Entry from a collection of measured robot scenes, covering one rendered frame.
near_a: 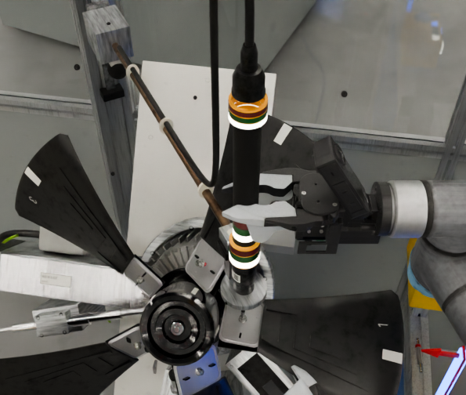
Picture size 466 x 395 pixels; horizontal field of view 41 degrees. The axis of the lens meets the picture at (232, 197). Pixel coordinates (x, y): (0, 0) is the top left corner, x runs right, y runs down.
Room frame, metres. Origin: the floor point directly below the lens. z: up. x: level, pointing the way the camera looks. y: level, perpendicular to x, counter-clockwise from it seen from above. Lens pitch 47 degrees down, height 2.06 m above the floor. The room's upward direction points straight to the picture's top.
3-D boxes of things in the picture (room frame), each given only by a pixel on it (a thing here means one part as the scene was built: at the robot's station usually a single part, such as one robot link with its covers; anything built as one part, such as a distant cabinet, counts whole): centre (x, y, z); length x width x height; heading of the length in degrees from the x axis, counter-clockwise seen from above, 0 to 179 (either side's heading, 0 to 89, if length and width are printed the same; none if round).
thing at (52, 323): (0.61, 0.32, 1.08); 0.07 x 0.04 x 0.06; 91
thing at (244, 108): (0.54, -0.02, 1.63); 0.04 x 0.04 x 0.03
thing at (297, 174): (0.57, -0.08, 1.48); 0.09 x 0.05 x 0.02; 82
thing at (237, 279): (0.54, -0.02, 1.48); 0.04 x 0.04 x 0.46
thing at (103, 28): (1.11, 0.25, 1.37); 0.10 x 0.07 x 0.08; 26
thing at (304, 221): (0.52, -0.08, 1.48); 0.09 x 0.05 x 0.02; 99
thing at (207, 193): (0.82, 0.12, 1.37); 0.54 x 0.01 x 0.01; 26
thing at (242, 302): (0.55, -0.01, 1.32); 0.09 x 0.07 x 0.10; 26
